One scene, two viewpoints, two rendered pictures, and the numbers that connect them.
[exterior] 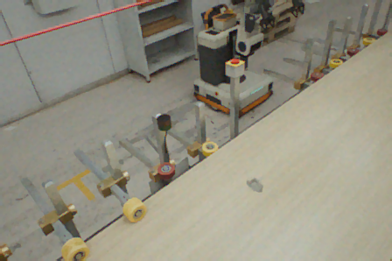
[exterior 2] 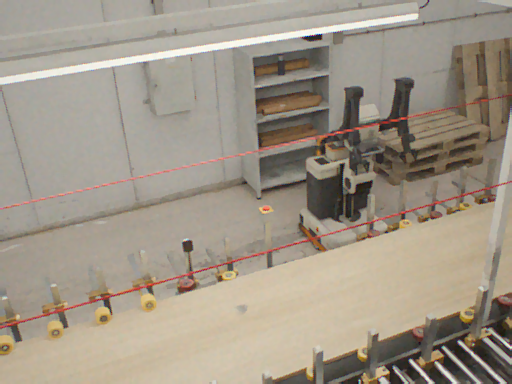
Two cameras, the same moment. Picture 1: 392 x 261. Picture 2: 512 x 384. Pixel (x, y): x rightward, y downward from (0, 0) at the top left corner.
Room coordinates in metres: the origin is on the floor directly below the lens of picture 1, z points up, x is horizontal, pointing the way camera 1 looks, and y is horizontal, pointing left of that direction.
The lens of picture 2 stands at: (-1.28, -1.11, 2.88)
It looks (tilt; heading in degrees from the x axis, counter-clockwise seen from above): 29 degrees down; 19
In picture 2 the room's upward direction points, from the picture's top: 4 degrees counter-clockwise
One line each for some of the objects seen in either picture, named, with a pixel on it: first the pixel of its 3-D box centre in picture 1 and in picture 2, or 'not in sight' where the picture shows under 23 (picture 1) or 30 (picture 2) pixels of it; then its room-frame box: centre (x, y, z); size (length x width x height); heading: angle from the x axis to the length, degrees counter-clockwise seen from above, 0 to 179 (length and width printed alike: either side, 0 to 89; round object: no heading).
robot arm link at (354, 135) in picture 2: not in sight; (354, 117); (2.57, -0.58, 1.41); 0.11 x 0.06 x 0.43; 129
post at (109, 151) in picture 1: (119, 183); (148, 284); (0.97, 0.35, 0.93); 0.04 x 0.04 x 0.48; 40
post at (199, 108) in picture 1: (201, 140); (229, 269); (1.29, -0.03, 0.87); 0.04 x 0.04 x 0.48; 40
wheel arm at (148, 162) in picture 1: (143, 158); (178, 273); (1.21, 0.28, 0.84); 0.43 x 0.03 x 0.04; 40
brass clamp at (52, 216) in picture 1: (58, 217); (100, 294); (0.79, 0.56, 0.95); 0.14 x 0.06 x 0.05; 130
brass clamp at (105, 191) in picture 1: (114, 182); (144, 282); (0.95, 0.37, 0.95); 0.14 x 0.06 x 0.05; 130
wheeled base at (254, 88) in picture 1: (233, 88); (344, 226); (3.06, -0.46, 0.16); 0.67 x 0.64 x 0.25; 40
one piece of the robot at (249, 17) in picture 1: (257, 16); (365, 154); (2.83, -0.64, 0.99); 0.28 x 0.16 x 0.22; 130
